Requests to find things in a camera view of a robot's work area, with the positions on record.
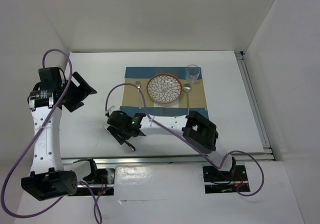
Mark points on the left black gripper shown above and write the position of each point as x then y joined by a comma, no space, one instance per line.
82,91

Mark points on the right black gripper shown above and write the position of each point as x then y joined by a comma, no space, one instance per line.
115,131

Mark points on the silver table knife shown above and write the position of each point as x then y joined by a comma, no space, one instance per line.
120,137

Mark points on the blue beige checked placemat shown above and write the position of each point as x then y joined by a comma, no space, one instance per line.
197,95

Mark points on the silver fork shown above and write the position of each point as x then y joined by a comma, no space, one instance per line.
140,101

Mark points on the floral patterned ceramic plate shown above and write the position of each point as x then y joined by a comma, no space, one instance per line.
164,88

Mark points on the silver spoon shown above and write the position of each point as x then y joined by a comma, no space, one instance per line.
187,89

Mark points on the clear drinking glass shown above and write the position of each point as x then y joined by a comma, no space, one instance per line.
192,73

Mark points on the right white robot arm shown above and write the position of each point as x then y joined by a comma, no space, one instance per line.
193,129

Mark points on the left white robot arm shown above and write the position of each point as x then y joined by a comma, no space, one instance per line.
48,177

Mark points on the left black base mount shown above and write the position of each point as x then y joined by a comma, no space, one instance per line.
101,184

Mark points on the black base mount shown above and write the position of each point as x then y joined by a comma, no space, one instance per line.
101,184
219,182

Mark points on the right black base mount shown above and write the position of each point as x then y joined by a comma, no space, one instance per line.
219,182

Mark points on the aluminium side rail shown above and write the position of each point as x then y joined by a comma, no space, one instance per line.
267,149

